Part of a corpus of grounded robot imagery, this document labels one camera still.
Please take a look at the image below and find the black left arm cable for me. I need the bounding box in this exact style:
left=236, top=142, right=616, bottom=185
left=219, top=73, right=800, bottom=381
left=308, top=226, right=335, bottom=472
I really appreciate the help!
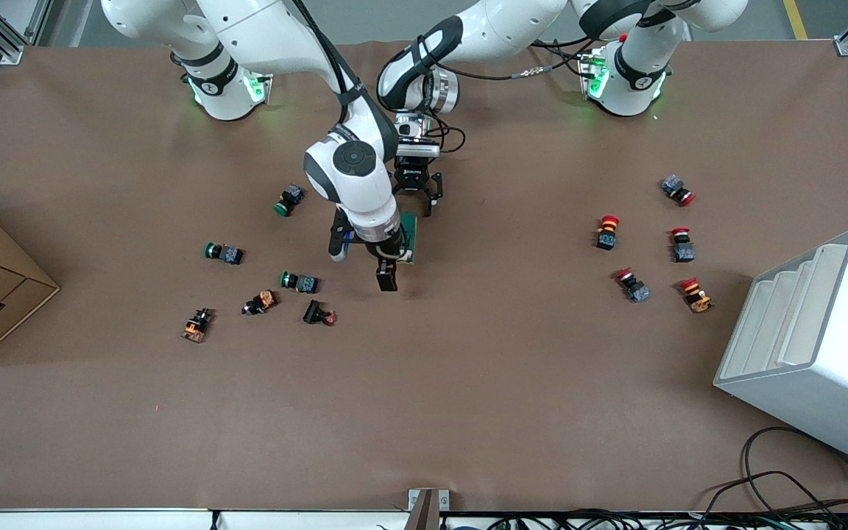
left=424, top=59, right=579, bottom=154

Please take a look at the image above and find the red emergency button blue body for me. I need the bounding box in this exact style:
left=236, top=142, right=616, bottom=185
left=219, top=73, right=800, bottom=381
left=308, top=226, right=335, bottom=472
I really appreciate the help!
left=661, top=174, right=697, bottom=207
left=614, top=268, right=651, bottom=303
left=671, top=227, right=696, bottom=263

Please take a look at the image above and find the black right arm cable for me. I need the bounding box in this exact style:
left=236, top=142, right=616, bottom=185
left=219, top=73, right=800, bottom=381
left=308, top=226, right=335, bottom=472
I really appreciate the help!
left=288, top=0, right=366, bottom=104

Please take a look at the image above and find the black base cable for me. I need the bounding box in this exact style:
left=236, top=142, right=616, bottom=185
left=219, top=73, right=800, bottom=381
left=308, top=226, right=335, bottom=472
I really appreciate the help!
left=531, top=37, right=601, bottom=74

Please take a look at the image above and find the black selector switch orange body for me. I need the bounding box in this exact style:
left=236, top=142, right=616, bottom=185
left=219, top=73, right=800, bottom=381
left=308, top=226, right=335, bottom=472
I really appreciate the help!
left=242, top=290, right=279, bottom=316
left=182, top=308, right=215, bottom=343

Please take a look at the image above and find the green load switch white handle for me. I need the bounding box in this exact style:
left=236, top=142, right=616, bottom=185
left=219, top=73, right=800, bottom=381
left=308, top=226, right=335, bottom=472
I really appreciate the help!
left=400, top=213, right=419, bottom=265

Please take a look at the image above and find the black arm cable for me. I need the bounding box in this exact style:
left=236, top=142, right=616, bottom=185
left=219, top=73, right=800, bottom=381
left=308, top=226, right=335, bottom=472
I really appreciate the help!
left=288, top=0, right=366, bottom=104
left=424, top=59, right=579, bottom=154

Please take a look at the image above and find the white stepped storage rack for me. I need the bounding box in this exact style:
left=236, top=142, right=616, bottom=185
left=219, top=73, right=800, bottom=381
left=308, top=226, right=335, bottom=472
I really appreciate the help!
left=713, top=227, right=848, bottom=474

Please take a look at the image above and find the black selector switch red body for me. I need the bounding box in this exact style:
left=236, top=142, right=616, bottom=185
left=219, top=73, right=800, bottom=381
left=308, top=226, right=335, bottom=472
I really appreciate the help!
left=303, top=299, right=338, bottom=326

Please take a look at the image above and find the metal base connector plate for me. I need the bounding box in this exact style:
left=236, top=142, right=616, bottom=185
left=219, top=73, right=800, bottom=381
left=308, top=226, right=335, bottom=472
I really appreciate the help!
left=579, top=48, right=609, bottom=100
left=246, top=57, right=276, bottom=104

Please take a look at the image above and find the white table edge rail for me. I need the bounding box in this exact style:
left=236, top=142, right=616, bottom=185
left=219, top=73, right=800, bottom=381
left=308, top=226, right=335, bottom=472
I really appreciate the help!
left=0, top=508, right=410, bottom=530

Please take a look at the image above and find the black looped floor cable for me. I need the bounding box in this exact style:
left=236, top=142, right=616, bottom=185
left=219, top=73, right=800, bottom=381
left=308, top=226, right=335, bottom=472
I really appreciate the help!
left=696, top=427, right=848, bottom=516

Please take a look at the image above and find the red emergency button orange body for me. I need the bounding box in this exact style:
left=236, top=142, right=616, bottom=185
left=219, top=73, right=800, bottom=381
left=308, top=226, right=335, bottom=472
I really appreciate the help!
left=679, top=277, right=713, bottom=314

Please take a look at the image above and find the metal table edge bracket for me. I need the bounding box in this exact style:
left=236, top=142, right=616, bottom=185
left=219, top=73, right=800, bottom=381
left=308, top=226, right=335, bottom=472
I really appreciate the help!
left=408, top=488, right=450, bottom=530

